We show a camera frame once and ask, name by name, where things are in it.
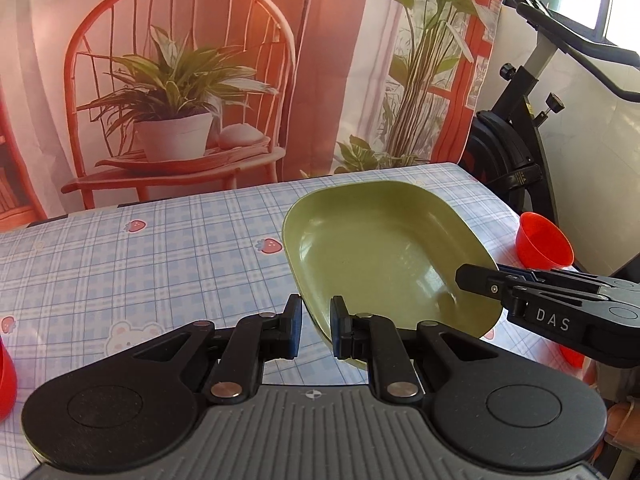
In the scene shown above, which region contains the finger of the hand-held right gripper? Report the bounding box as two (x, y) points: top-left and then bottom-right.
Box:
(501, 284), (618, 352)
(456, 263), (608, 301)

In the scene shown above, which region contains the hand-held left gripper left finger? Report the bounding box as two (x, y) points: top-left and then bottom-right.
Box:
(132, 294), (303, 406)

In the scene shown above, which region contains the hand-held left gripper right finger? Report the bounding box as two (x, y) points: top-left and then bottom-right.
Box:
(330, 296), (501, 403)

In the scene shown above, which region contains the red bowl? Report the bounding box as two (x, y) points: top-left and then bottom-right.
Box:
(559, 346), (587, 368)
(0, 337), (19, 423)
(516, 212), (576, 272)

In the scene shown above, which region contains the green plate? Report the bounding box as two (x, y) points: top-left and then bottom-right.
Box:
(281, 181), (505, 372)

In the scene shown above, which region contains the brown rounded object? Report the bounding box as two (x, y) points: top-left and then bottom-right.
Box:
(604, 399), (640, 461)

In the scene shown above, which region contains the black exercise bike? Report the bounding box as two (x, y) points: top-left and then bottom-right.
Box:
(459, 0), (640, 221)

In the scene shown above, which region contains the printed backdrop cloth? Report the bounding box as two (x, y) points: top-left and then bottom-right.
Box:
(0, 0), (507, 235)

